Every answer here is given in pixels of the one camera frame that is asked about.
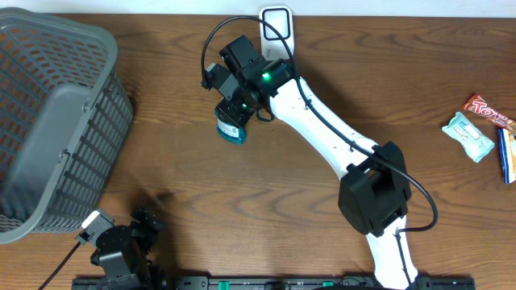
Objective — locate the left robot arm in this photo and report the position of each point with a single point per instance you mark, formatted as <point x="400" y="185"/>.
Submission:
<point x="122" y="252"/>

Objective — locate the teal mouthwash bottle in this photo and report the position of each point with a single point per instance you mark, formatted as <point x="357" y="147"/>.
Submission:
<point x="231" y="133"/>

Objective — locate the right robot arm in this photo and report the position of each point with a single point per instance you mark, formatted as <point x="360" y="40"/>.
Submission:
<point x="374" y="189"/>

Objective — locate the yellow snack bag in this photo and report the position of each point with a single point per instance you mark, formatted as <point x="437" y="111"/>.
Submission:
<point x="508" y="154"/>

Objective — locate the orange red snack bar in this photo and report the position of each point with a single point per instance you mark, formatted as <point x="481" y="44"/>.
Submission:
<point x="479" y="106"/>

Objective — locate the white barcode scanner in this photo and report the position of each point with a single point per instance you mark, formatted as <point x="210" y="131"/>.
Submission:
<point x="281" y="19"/>

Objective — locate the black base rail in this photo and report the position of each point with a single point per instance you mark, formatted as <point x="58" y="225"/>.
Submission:
<point x="348" y="282"/>

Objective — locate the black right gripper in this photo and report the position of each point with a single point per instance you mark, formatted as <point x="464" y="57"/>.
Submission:
<point x="230" y="113"/>

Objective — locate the grey plastic shopping basket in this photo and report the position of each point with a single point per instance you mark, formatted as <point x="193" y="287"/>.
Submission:
<point x="65" y="116"/>

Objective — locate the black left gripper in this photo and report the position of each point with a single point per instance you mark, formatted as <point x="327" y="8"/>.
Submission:
<point x="147" y="233"/>

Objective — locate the teal wet wipes pack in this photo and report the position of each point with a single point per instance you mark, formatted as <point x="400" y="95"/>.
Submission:
<point x="475" y="144"/>

